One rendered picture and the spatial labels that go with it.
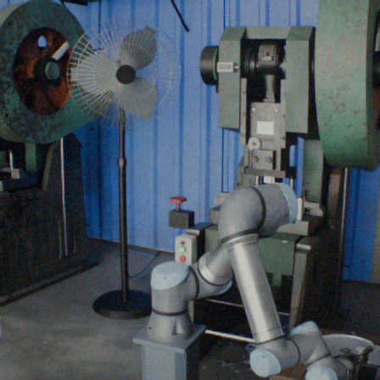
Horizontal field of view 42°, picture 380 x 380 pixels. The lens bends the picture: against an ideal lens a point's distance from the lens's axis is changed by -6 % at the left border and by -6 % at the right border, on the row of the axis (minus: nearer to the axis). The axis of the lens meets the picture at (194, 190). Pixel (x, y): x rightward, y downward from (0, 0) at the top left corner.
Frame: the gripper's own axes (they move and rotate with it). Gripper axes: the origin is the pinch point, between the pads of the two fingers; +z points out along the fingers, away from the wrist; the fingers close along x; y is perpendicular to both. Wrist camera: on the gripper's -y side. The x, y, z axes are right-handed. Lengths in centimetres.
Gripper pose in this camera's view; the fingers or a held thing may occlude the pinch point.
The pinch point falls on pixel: (373, 360)
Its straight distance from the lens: 166.3
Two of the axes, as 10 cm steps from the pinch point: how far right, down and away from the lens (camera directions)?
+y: -7.4, -1.4, 6.6
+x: -1.8, 9.8, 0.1
